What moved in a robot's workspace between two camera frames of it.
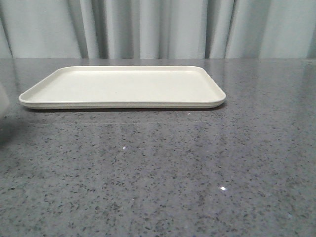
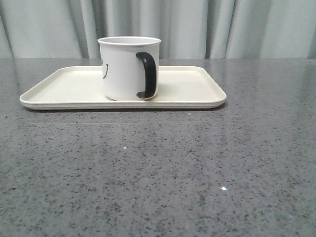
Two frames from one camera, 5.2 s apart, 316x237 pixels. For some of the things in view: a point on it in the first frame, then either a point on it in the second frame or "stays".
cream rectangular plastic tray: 123,87 stays
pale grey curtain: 157,29 stays
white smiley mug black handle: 4,100 to 130,67
